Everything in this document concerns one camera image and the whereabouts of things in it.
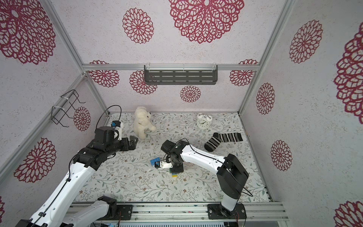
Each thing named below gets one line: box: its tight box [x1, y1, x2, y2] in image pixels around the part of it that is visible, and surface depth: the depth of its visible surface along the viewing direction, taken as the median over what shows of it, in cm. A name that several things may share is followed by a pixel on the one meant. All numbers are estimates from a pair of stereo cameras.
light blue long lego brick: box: [150, 157, 161, 166], surface depth 94 cm
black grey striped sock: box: [204, 132, 244, 152], surface depth 105 cm
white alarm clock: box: [196, 112, 213, 131], surface depth 106 cm
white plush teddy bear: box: [134, 106, 157, 140], surface depth 97 cm
